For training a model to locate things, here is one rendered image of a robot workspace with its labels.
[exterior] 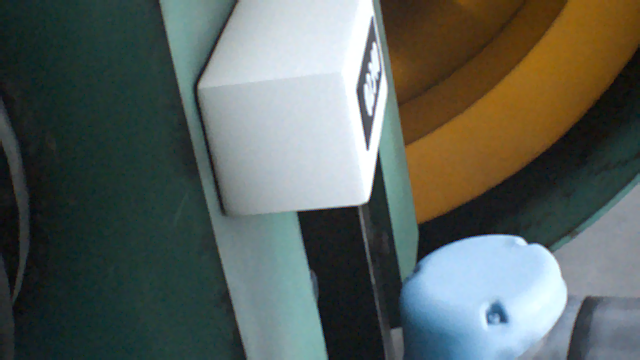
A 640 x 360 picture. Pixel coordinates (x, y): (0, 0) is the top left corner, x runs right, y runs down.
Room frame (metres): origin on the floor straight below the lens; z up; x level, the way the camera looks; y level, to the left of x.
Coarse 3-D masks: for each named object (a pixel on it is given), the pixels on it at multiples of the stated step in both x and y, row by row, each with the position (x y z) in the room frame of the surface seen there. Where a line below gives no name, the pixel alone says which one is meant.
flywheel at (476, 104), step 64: (384, 0) 0.85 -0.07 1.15; (448, 0) 0.85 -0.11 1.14; (512, 0) 0.84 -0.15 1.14; (576, 0) 0.79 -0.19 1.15; (448, 64) 0.85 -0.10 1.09; (512, 64) 0.81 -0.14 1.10; (576, 64) 0.79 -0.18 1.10; (448, 128) 0.81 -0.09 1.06; (512, 128) 0.80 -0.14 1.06; (448, 192) 0.82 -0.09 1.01
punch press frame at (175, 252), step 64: (0, 0) 0.31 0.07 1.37; (64, 0) 0.31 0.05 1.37; (128, 0) 0.30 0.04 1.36; (192, 0) 0.33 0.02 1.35; (0, 64) 0.31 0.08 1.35; (64, 64) 0.31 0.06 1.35; (128, 64) 0.31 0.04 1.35; (192, 64) 0.32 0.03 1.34; (384, 64) 0.66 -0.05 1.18; (0, 128) 0.31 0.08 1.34; (64, 128) 0.31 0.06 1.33; (128, 128) 0.31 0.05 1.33; (192, 128) 0.31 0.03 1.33; (384, 128) 0.62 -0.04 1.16; (0, 192) 0.31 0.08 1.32; (64, 192) 0.31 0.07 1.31; (128, 192) 0.31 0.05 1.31; (192, 192) 0.30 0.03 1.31; (384, 192) 0.59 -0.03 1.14; (64, 256) 0.31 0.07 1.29; (128, 256) 0.31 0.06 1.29; (192, 256) 0.30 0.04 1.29; (256, 256) 0.34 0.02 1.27; (64, 320) 0.31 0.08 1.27; (128, 320) 0.31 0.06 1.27; (192, 320) 0.31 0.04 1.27; (256, 320) 0.32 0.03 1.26
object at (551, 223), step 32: (608, 96) 0.89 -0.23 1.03; (576, 128) 0.89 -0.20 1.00; (608, 128) 0.84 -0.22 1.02; (544, 160) 0.88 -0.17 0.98; (576, 160) 0.84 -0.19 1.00; (608, 160) 0.80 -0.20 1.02; (512, 192) 0.87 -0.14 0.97; (544, 192) 0.84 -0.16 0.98; (576, 192) 0.80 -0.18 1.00; (608, 192) 0.76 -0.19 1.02; (448, 224) 0.88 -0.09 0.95; (480, 224) 0.85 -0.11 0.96; (512, 224) 0.82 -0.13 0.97; (544, 224) 0.79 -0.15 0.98; (576, 224) 0.76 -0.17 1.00; (416, 256) 0.86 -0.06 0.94
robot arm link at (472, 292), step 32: (448, 256) 0.50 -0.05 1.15; (480, 256) 0.49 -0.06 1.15; (512, 256) 0.49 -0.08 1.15; (544, 256) 0.48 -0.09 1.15; (416, 288) 0.48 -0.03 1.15; (448, 288) 0.47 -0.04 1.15; (480, 288) 0.47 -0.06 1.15; (512, 288) 0.46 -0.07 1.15; (544, 288) 0.46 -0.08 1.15; (416, 320) 0.47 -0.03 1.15; (448, 320) 0.46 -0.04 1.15; (480, 320) 0.45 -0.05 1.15; (512, 320) 0.45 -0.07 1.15; (544, 320) 0.45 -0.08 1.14; (416, 352) 0.47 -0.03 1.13; (448, 352) 0.45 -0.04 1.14; (480, 352) 0.45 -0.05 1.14; (512, 352) 0.45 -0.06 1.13; (544, 352) 0.45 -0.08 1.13
